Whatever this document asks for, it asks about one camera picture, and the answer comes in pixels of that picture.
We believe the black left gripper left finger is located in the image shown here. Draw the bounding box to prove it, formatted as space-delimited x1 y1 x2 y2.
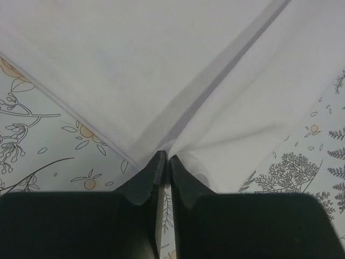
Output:
1 151 165 258

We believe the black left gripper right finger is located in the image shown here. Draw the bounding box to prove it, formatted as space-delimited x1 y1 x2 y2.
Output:
170 156 342 258

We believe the white t shirt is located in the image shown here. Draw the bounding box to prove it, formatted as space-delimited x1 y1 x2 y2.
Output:
1 1 344 192

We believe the floral patterned table mat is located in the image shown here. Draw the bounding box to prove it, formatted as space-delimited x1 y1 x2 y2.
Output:
1 61 344 258

